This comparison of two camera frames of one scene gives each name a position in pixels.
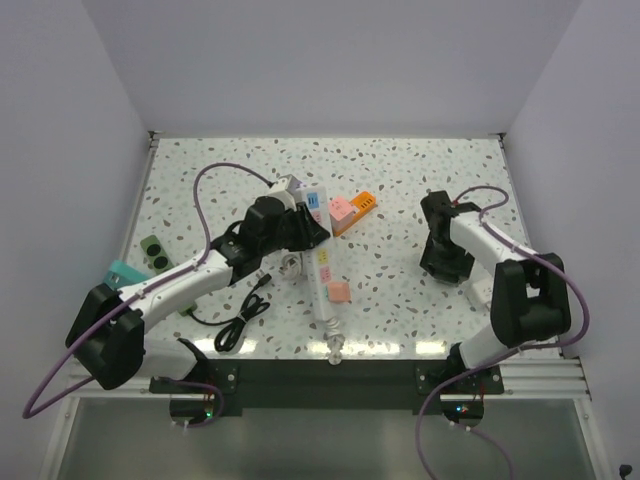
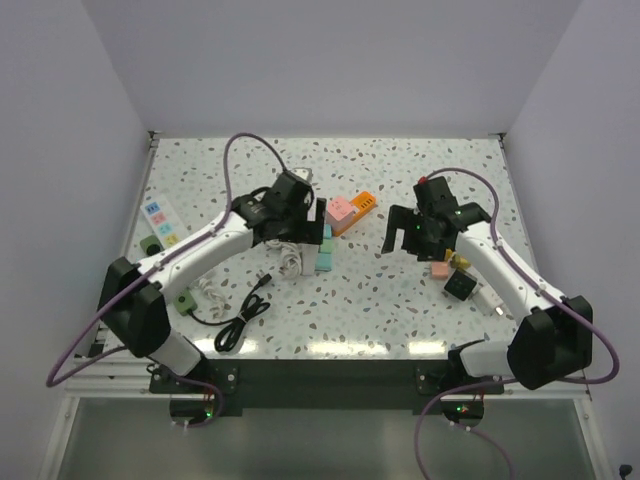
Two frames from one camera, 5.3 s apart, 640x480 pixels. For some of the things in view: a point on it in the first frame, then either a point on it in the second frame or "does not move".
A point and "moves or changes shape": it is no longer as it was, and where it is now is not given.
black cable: [229, 335] does not move
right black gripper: [460, 266] to [398, 218]
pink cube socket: [340, 213] does not move
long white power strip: [318, 259] to [162, 221]
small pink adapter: [339, 292] moves or changes shape
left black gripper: [309, 232] does not move
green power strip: [160, 260] does not move
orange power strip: [363, 204] does not move
